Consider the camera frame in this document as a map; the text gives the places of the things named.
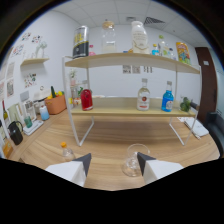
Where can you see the black chair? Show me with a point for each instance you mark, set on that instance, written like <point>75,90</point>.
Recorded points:
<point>216,128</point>

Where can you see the pale blue plastic bottle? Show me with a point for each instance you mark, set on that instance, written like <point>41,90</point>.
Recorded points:
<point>44,113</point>

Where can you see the blue liquid bottle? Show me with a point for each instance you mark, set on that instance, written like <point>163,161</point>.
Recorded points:
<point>167,100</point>

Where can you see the brown door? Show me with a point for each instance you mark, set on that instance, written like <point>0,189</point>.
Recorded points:
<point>205,83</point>

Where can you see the clear glass cup with ice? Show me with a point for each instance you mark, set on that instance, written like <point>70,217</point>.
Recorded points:
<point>130,160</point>

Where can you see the small green potted plant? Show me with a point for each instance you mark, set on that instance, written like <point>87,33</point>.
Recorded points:
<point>185,105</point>

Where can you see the black kettle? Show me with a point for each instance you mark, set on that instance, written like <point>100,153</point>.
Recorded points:
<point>15,133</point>

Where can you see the orange basket with toy vegetables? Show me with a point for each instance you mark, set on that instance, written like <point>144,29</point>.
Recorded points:
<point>56,104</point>

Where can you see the clear bottle with red label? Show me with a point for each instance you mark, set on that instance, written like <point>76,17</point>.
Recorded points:
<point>143,100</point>

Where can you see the yellow printed can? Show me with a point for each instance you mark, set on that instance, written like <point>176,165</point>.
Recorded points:
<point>183,52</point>

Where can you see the white figurine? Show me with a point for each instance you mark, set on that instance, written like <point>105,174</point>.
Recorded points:
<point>40,49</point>

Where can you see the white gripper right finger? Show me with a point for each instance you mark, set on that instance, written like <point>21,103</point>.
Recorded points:
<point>156,168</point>

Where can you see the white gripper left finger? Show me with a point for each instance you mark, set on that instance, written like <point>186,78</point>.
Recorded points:
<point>71,170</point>

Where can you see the white notebook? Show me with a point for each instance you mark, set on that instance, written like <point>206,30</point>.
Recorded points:
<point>196,126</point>

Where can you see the red liquid bottle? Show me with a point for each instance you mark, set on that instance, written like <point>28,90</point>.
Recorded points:
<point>86,100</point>

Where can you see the black and yellow can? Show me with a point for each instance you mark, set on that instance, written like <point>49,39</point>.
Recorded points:
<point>80,41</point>

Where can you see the small clear bottle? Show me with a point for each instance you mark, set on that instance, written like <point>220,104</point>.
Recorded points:
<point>171,53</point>

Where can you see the small light blue bottle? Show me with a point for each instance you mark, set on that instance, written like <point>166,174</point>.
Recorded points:
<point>155,50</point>

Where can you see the green cup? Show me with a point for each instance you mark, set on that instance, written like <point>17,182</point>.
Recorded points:
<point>28,122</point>

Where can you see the ceiling air vent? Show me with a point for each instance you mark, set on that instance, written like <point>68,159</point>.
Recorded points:
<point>154,20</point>

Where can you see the white milk bottle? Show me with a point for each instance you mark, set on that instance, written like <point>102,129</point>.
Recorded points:
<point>139,36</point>

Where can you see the two-tier wooden shelf rack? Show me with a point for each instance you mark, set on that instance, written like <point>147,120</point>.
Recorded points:
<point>133,60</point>

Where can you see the glass jar with wooden lid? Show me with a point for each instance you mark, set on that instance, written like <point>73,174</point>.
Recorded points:
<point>108,36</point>

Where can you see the white tray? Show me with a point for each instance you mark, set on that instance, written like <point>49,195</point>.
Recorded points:
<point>33,128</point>

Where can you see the pink liquid bottle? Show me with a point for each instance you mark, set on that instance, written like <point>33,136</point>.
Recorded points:
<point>91,52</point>

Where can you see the wooden wall shelf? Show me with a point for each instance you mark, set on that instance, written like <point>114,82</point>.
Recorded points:
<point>33,61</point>

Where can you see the clear bottle with green cap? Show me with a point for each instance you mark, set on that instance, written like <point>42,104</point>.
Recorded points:
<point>162,46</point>

